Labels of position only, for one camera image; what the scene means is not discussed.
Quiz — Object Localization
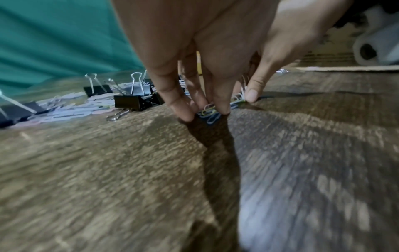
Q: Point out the person's right hand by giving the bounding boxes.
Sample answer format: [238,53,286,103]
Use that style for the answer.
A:
[232,0,355,103]

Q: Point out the white wrist camera with marker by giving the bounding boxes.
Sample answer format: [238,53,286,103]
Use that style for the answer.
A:
[353,5,399,67]

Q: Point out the wooden table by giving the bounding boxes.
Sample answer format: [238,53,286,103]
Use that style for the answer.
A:
[0,66,399,252]

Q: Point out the pile of coloured paper clips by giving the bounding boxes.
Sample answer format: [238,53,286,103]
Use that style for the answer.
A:
[12,81,191,124]

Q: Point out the black wristband with markers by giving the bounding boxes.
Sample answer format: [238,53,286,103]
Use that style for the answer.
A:
[335,0,399,28]

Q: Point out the person's left hand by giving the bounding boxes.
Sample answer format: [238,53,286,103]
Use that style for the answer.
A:
[110,0,280,123]

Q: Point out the group of black binder clips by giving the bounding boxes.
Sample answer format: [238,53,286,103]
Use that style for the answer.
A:
[0,70,166,129]

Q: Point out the bunch of coloured paper clips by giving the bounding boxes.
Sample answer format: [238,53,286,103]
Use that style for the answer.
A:
[230,76,251,110]
[196,103,222,125]

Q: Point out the teal curtain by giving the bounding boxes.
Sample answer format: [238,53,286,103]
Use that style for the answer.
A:
[0,0,146,97]

